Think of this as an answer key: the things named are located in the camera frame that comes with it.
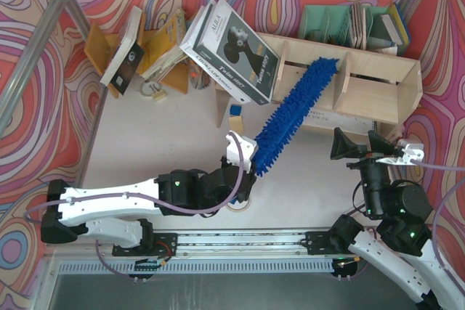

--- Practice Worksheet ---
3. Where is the yellow books stack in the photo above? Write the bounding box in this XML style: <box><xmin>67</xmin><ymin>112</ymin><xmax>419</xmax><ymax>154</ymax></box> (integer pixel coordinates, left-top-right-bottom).
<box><xmin>139</xmin><ymin>9</ymin><xmax>187</xmax><ymax>82</ymax></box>

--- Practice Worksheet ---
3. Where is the orange wooden book rack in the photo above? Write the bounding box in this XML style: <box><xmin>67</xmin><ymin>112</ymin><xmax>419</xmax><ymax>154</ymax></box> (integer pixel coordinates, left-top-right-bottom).
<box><xmin>84</xmin><ymin>23</ymin><xmax>188</xmax><ymax>94</ymax></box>

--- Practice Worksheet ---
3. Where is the wooden tape ring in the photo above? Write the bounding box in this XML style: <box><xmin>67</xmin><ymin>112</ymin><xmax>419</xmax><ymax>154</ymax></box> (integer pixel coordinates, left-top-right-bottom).
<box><xmin>225</xmin><ymin>200</ymin><xmax>252</xmax><ymax>213</ymax></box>

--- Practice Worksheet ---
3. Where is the pencil cup with pens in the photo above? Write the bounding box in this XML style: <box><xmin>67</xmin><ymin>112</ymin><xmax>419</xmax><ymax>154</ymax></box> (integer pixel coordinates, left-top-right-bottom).
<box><xmin>188</xmin><ymin>62</ymin><xmax>211</xmax><ymax>90</ymax></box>

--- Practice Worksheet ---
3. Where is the gold binder clip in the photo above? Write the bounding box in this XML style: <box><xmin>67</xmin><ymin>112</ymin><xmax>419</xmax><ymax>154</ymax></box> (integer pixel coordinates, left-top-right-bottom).
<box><xmin>150</xmin><ymin>85</ymin><xmax>166</xmax><ymax>102</ymax></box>

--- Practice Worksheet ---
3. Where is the white black paperback book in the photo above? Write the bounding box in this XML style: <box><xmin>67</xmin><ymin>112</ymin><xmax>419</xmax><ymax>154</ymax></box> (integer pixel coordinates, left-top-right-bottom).
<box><xmin>100</xmin><ymin>6</ymin><xmax>144</xmax><ymax>95</ymax></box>

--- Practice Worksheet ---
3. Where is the blue yellow book in organizer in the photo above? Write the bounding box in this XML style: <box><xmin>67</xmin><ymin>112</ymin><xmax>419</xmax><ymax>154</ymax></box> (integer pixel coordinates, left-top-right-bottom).
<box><xmin>385</xmin><ymin>3</ymin><xmax>411</xmax><ymax>52</ymax></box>

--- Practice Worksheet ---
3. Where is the spiral notebook with handwriting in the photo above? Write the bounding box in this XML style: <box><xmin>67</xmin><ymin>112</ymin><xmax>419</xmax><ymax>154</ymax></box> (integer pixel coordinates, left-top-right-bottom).
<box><xmin>302</xmin><ymin>108</ymin><xmax>376</xmax><ymax>134</ymax></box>

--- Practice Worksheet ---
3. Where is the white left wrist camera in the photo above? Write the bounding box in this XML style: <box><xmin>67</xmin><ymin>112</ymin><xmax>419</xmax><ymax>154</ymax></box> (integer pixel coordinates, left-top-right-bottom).
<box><xmin>225</xmin><ymin>130</ymin><xmax>258</xmax><ymax>174</ymax></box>

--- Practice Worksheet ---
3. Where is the teal file organizer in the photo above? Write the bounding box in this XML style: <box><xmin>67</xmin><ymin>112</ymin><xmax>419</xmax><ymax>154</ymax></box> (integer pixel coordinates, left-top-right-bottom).
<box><xmin>298</xmin><ymin>3</ymin><xmax>404</xmax><ymax>55</ymax></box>

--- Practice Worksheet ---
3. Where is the blue microfiber duster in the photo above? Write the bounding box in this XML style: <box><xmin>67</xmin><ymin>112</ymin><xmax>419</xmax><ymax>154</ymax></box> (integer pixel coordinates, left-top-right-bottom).
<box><xmin>253</xmin><ymin>57</ymin><xmax>339</xmax><ymax>176</ymax></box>

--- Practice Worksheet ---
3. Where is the black white Twins story book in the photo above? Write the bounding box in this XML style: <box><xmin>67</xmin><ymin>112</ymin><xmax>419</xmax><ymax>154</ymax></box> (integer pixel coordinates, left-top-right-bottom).
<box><xmin>180</xmin><ymin>0</ymin><xmax>280</xmax><ymax>105</ymax></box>

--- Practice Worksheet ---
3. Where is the small blue block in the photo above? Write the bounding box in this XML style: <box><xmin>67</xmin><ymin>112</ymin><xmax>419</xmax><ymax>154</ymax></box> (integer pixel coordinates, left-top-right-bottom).
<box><xmin>230</xmin><ymin>105</ymin><xmax>242</xmax><ymax>116</ymax></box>

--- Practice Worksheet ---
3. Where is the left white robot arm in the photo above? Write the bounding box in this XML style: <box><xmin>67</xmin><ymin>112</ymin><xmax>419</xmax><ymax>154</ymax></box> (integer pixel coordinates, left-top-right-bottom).
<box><xmin>40</xmin><ymin>158</ymin><xmax>256</xmax><ymax>248</ymax></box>

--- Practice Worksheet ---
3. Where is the yellow sticky note pad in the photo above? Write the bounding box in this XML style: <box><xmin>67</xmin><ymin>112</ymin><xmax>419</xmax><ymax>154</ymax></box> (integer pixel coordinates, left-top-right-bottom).
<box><xmin>228</xmin><ymin>115</ymin><xmax>244</xmax><ymax>134</ymax></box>

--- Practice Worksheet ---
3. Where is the light wooden bookshelf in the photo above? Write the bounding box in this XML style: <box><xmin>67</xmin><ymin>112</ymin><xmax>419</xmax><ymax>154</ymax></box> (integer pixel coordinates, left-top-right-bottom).
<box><xmin>214</xmin><ymin>33</ymin><xmax>423</xmax><ymax>142</ymax></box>

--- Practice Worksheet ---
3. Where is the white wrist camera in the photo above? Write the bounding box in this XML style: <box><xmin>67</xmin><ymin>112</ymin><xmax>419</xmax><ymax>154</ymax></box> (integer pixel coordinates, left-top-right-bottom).
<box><xmin>225</xmin><ymin>130</ymin><xmax>258</xmax><ymax>174</ymax></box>
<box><xmin>376</xmin><ymin>139</ymin><xmax>424</xmax><ymax>166</ymax></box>

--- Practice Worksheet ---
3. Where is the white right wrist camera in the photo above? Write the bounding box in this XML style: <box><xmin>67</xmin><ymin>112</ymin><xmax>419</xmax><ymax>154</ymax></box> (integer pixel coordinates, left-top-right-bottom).
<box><xmin>376</xmin><ymin>139</ymin><xmax>424</xmax><ymax>166</ymax></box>

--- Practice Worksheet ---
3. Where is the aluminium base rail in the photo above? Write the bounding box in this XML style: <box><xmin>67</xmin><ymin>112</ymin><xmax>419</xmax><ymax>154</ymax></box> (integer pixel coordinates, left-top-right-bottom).
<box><xmin>45</xmin><ymin>228</ymin><xmax>442</xmax><ymax>274</ymax></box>

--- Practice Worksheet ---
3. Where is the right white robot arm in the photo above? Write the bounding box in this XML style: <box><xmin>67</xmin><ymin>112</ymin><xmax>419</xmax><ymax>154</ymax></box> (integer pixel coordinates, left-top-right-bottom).
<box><xmin>328</xmin><ymin>128</ymin><xmax>464</xmax><ymax>309</ymax></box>

